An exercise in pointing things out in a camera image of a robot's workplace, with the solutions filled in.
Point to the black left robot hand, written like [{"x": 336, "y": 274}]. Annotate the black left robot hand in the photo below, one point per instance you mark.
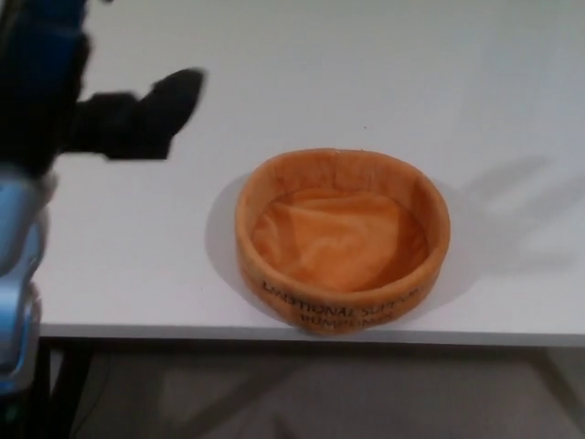
[{"x": 137, "y": 123}]

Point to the orange plush plate with lettering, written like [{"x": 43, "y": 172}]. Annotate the orange plush plate with lettering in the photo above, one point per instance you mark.
[{"x": 343, "y": 242}]

